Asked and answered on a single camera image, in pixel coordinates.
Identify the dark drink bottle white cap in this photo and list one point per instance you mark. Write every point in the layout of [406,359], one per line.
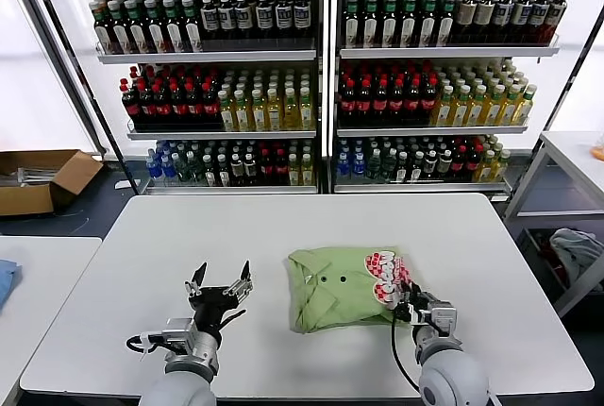
[237,169]
[402,170]
[209,174]
[430,164]
[250,169]
[416,170]
[224,172]
[444,164]

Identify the green water bottle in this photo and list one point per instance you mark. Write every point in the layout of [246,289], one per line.
[389,166]
[374,166]
[194,167]
[181,167]

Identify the white grey clothes pile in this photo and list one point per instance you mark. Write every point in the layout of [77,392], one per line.
[575,250]

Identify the yellow tea bottle white cap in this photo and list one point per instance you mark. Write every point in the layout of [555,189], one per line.
[291,113]
[228,115]
[500,165]
[509,111]
[493,112]
[307,113]
[294,172]
[477,112]
[243,115]
[443,113]
[275,114]
[259,114]
[486,167]
[525,110]
[307,170]
[460,113]

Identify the cola bottle red cap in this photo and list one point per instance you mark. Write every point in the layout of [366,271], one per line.
[413,105]
[397,106]
[146,107]
[380,106]
[458,163]
[211,106]
[281,167]
[179,107]
[364,106]
[472,162]
[162,107]
[131,108]
[348,106]
[429,105]
[267,167]
[195,107]

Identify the orange and clear plastic item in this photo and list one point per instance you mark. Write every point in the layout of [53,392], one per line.
[598,153]

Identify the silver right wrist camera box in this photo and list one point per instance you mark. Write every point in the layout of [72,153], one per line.
[443,317]

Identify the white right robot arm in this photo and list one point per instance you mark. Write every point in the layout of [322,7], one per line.
[453,377]

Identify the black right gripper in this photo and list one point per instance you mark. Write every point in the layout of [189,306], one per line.
[421,307]

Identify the white flat floor plate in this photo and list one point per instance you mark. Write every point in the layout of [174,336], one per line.
[126,185]

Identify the blue drink bottle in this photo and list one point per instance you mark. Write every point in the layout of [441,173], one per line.
[167,166]
[343,166]
[153,169]
[359,166]

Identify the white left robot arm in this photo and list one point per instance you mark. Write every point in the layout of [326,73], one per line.
[189,382]

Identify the dark bottle beige label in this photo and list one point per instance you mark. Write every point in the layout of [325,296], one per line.
[484,15]
[466,16]

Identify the grey-framed white side table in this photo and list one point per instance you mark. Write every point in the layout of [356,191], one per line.
[571,146]

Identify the light green polo shirt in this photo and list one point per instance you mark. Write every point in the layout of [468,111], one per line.
[340,297]

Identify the dark bottle white blue label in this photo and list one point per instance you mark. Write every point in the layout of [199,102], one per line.
[539,15]
[283,17]
[244,18]
[302,16]
[556,14]
[227,18]
[503,15]
[264,17]
[522,15]
[211,19]

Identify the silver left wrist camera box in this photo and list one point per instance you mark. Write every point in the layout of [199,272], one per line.
[181,335]

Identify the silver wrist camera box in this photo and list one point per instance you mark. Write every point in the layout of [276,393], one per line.
[181,335]
[443,317]

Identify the folded blue cloth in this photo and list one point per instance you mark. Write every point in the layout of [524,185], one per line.
[7,283]

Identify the silver metal rods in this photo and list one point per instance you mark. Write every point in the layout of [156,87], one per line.
[35,174]

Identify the white metal shelf board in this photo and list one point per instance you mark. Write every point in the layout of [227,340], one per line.
[415,187]
[424,131]
[226,190]
[448,53]
[222,135]
[212,56]

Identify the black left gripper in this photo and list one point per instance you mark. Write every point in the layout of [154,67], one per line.
[214,302]

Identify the open brown cardboard box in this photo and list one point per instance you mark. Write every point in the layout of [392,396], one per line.
[28,198]

